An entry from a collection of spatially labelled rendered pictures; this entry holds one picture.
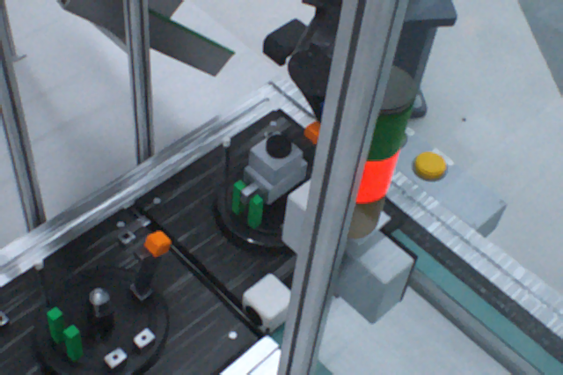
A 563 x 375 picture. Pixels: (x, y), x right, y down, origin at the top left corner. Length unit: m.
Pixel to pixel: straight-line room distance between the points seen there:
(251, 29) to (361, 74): 0.93
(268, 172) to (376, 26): 0.49
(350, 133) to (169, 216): 0.52
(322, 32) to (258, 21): 0.64
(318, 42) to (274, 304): 0.31
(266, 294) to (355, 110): 0.46
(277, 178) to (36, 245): 0.30
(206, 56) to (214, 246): 0.27
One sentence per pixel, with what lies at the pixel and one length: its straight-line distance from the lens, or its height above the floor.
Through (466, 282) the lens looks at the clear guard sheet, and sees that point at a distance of 0.64.
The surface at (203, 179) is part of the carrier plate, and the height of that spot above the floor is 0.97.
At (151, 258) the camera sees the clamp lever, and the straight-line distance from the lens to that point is 0.97.
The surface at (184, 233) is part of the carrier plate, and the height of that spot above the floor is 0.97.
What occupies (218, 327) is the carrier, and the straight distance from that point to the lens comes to 1.02.
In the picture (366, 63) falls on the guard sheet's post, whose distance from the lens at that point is 0.57.
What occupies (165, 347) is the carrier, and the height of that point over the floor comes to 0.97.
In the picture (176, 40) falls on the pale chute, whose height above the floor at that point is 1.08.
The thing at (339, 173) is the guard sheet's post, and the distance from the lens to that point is 0.65.
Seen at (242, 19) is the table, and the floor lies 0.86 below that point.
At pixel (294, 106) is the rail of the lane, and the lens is 1.24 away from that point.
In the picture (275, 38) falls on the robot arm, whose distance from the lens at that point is 1.04.
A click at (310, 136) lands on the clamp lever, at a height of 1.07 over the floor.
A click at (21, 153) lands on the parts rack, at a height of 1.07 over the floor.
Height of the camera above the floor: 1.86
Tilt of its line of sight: 52 degrees down
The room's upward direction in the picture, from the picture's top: 8 degrees clockwise
